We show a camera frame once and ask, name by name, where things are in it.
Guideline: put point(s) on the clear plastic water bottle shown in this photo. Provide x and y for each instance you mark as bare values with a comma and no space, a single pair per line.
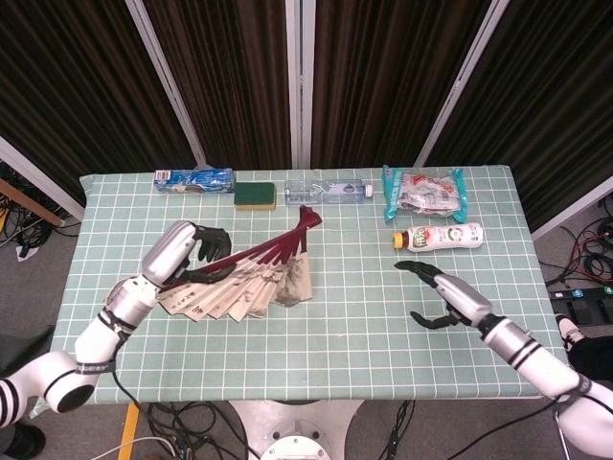
325,190

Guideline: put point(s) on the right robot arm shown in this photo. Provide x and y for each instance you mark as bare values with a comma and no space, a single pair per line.
546,369

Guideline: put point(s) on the green and yellow sponge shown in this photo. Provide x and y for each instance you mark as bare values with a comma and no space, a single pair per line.
256,195

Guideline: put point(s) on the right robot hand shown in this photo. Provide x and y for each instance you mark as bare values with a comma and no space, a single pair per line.
450,297

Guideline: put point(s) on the blue snack package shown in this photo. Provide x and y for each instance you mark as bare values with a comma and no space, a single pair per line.
194,179

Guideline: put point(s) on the green checkered tablecloth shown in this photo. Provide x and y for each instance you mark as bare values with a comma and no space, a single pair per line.
335,335

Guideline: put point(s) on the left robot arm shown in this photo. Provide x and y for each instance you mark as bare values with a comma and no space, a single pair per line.
86,350

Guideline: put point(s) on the white partition frame post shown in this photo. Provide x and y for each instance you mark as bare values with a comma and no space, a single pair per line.
165,81
572,206
40,177
462,81
301,81

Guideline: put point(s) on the teal snack bag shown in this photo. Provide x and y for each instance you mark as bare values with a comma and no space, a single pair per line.
424,194

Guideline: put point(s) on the yellow floor tape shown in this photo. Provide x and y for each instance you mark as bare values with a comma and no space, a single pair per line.
127,430

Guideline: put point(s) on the white drink bottle yellow cap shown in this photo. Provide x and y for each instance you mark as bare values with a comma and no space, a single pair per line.
440,236

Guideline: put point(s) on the folding fan with red ribs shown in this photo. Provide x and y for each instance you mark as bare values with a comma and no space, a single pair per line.
268,275

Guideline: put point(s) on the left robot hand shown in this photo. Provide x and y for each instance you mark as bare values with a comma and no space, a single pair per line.
179,251

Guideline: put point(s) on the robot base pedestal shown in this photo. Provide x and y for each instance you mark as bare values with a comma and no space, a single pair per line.
294,429

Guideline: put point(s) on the wooden shelf board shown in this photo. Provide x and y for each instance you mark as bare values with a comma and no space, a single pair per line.
29,202

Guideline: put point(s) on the black and white shoe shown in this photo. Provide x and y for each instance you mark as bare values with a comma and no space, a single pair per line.
570,330

